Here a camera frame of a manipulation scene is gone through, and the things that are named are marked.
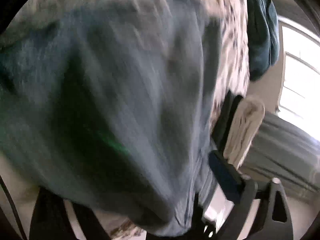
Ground blue denim shorts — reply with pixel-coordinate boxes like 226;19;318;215
1;0;221;237

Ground right teal curtain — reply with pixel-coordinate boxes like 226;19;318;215
241;112;319;195

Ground teal folded blanket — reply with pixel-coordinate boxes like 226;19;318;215
247;0;280;81

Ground folded white pants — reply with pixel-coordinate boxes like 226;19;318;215
223;96;265;169

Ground floral bed quilt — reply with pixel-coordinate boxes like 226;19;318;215
10;0;252;131

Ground folded dark grey pants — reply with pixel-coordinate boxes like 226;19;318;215
211;90;244;153

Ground window with white frame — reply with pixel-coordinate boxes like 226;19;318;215
277;17;319;140

